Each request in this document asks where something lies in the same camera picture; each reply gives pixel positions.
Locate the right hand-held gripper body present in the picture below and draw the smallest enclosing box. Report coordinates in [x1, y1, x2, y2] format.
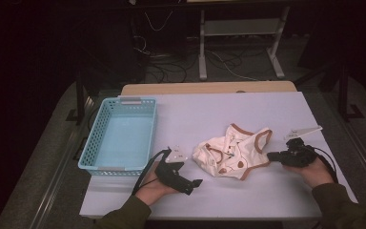
[280, 126, 323, 169]

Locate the light blue plastic basket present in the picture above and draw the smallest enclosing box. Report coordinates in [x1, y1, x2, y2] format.
[77, 96, 157, 177]

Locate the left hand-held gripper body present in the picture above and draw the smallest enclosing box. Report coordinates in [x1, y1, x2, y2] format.
[154, 145, 192, 192]

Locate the white hanging cable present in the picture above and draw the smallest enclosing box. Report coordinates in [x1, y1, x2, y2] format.
[144, 10, 174, 32]

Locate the person's left hand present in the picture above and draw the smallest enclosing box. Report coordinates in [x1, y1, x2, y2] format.
[135, 161, 179, 206]

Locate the grey floor rail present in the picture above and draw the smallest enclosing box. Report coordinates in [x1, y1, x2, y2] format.
[323, 92, 366, 204]
[28, 94, 93, 229]

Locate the tangle of floor cables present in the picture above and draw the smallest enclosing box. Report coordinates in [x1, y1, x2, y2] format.
[132, 34, 268, 84]

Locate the black metal stand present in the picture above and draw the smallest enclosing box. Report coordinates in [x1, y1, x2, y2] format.
[66, 71, 92, 125]
[337, 63, 365, 122]

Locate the white metal stand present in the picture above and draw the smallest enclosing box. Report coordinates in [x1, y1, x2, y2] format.
[198, 6, 291, 81]

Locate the cream baby bodysuit brown trim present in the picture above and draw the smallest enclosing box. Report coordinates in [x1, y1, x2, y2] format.
[192, 123, 274, 181]

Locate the person's right hand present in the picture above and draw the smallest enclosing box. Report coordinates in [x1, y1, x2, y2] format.
[282, 156, 335, 189]

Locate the wooden table edge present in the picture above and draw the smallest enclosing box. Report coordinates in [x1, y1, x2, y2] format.
[121, 80, 297, 96]

